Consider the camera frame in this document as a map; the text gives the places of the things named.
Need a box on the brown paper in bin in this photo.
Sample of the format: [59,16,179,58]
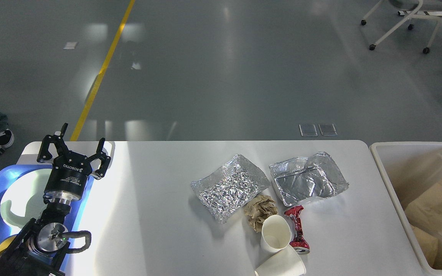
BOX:
[411,224,439,267]

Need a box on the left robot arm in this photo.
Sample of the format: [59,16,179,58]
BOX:
[0,123,112,276]

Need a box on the crumpled foil sheet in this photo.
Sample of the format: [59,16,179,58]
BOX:
[190,154,271,223]

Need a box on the white paper cup upright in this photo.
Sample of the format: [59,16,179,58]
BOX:
[260,215,292,253]

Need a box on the floor outlet cover right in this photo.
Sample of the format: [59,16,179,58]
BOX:
[318,123,338,136]

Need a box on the white paper cup lying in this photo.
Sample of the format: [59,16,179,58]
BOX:
[254,246,307,276]

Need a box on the crumpled brown paper ball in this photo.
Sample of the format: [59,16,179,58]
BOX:
[244,194,278,233]

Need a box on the flattened foil tray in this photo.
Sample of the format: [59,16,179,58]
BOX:
[269,151,350,207]

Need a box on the floor outlet cover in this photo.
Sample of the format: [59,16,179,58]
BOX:
[318,123,338,136]
[299,123,319,137]

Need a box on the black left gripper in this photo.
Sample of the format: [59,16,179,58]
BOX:
[37,123,111,203]

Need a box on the dark grey mug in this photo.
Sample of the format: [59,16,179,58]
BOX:
[0,234,17,257]

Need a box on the crushed red soda can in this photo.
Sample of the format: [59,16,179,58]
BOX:
[284,205,310,255]

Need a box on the floor outlet cover left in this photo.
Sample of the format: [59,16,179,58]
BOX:
[299,123,319,137]

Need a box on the beige waste bin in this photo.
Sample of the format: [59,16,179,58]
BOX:
[370,141,442,276]

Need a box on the brown paper bag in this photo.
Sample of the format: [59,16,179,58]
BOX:
[404,155,442,271]

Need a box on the white office chair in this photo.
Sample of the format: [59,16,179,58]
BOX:
[368,0,442,54]

